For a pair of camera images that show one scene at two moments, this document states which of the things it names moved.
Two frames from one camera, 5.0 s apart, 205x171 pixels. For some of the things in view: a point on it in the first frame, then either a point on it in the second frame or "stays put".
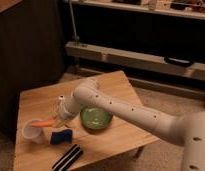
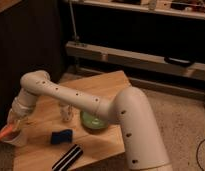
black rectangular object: x=68 y=159 stays put
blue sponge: x=63 y=136 stays put
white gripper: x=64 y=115 → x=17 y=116
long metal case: x=140 y=60 stays put
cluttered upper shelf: x=195 y=9 stays put
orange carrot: x=43 y=123 → x=6 y=130
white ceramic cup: x=33 y=133 → x=18 y=137
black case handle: x=179 y=61 stays put
